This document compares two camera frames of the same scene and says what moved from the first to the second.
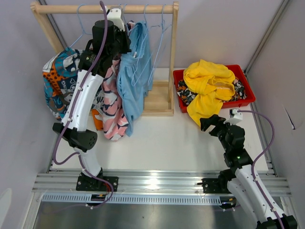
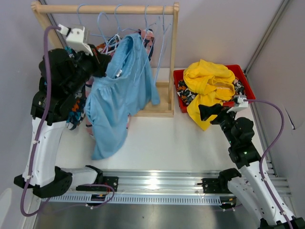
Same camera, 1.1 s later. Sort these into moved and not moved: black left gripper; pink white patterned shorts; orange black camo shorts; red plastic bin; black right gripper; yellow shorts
Moved: black left gripper; pink white patterned shorts; black right gripper
Not moved: orange black camo shorts; red plastic bin; yellow shorts
